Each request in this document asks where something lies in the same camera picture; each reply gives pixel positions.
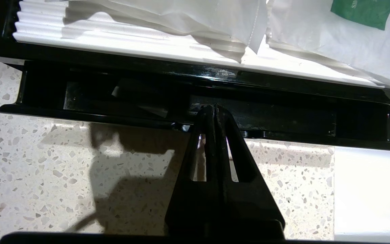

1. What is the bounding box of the flat small packet green label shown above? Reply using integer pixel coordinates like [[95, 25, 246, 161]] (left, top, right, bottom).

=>
[[266, 0, 390, 91]]

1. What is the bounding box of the white ceramic sink basin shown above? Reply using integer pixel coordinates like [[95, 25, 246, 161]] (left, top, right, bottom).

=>
[[333, 112, 390, 235]]

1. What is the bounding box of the black amenity tray with packets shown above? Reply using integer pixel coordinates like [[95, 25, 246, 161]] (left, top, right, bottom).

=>
[[0, 0, 390, 108]]

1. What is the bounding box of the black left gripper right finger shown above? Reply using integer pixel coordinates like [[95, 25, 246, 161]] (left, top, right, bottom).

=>
[[215, 103, 285, 238]]

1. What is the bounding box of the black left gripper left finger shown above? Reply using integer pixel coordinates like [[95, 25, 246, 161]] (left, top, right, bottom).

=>
[[164, 106, 222, 237]]

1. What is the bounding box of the crumpled small packet green label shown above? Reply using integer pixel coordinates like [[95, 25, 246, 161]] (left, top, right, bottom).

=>
[[65, 0, 270, 55]]

